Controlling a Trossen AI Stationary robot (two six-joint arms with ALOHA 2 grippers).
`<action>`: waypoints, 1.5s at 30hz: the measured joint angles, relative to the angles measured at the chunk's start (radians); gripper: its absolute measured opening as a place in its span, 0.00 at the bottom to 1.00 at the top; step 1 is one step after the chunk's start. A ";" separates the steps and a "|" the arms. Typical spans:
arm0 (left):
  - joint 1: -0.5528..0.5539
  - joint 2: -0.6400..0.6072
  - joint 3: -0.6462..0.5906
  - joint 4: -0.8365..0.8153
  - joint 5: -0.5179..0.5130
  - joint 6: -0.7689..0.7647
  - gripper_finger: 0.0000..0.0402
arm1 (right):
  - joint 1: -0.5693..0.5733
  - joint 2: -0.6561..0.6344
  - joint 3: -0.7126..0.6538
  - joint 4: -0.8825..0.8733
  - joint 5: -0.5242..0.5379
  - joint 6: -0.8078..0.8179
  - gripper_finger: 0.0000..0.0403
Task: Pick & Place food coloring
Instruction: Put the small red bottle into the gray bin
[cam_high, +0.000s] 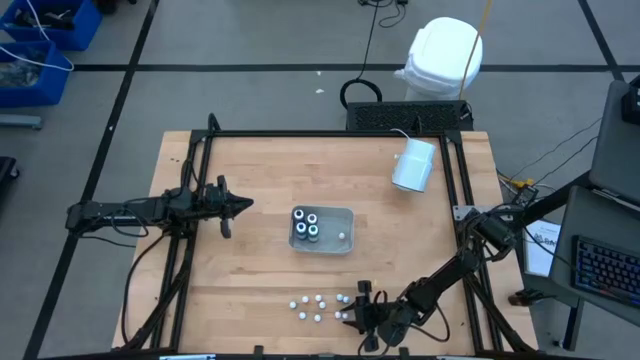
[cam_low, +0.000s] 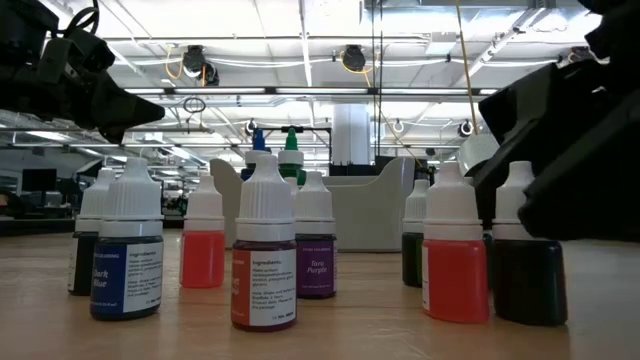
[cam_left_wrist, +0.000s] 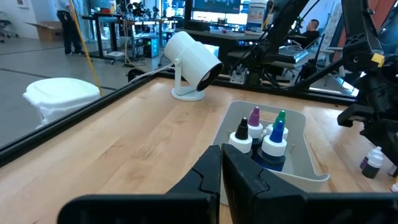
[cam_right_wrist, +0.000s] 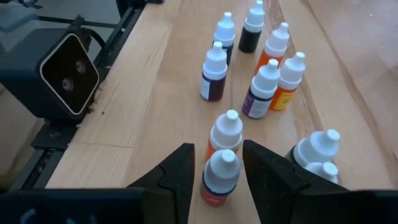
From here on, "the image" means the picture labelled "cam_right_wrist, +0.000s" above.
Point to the small orange food coloring bottle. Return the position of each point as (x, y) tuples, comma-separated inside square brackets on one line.
[(226, 130), (275, 43)]

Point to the small purple food coloring bottle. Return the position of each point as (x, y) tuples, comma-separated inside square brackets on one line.
[(259, 99)]

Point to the small red food coloring bottle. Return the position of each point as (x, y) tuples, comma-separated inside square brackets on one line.
[(219, 177)]

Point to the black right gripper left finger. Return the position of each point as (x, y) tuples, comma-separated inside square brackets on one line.
[(171, 186)]

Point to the small dark red coloring bottle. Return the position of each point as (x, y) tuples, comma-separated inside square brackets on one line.
[(214, 84)]

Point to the small white-capped coloring bottle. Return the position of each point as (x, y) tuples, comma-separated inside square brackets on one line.
[(325, 170)]

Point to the small yellow-orange coloring bottle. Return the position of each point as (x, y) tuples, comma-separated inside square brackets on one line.
[(289, 74)]

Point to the black aluminium table frame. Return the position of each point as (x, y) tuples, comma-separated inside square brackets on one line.
[(53, 137)]

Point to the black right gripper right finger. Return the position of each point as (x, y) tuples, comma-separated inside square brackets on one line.
[(273, 189)]

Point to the small dark blue coloring bottle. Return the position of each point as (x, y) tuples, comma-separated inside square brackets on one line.
[(224, 31)]

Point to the small black food coloring bottle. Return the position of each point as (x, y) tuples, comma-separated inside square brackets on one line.
[(250, 40)]

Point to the black two-lens camera box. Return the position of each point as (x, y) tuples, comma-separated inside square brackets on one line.
[(31, 77)]

